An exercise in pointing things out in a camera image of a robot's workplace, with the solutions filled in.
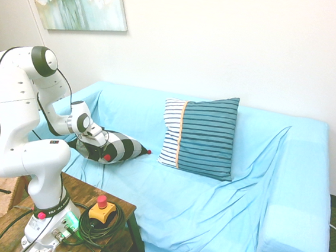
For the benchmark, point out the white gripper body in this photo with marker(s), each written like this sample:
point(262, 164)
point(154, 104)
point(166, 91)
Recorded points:
point(94, 133)

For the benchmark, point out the black white checkered pillow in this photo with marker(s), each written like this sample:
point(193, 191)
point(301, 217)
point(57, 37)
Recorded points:
point(124, 148)

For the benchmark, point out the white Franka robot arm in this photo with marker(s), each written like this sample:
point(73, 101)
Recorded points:
point(11, 117)

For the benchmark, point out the blue white striped pillow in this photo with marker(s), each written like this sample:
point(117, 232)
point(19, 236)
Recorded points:
point(205, 135)

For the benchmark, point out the brown wooden table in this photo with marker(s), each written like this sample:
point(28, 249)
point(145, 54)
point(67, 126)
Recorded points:
point(75, 191)

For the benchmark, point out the yellow emergency stop button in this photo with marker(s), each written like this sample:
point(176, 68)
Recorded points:
point(101, 210)

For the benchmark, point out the flower painting on canvas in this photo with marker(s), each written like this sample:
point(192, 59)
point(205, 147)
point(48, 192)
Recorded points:
point(76, 1)

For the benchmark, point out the sofa with light blue cover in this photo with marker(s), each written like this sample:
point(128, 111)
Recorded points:
point(207, 210)

